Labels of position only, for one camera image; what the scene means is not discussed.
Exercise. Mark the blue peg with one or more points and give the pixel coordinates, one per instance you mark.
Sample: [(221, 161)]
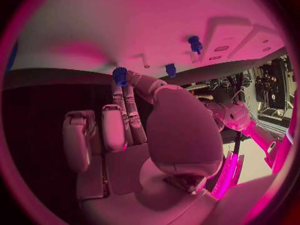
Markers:
[(195, 43)]

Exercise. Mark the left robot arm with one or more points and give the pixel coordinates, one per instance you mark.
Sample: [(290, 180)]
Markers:
[(239, 116)]

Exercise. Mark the white task board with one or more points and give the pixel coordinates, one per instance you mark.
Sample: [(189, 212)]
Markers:
[(140, 22)]

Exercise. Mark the blue gear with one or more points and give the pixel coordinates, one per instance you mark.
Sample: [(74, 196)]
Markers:
[(119, 75)]

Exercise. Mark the blue block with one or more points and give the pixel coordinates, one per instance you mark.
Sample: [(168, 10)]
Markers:
[(170, 70)]

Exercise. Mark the glowing light bar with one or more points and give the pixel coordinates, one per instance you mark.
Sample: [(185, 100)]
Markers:
[(226, 174)]

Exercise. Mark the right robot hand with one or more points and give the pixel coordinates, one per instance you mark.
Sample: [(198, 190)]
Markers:
[(182, 131)]

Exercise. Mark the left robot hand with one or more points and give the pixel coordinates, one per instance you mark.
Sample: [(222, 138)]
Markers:
[(214, 106)]

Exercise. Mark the equipment rack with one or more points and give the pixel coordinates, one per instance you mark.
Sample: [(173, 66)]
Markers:
[(274, 86)]

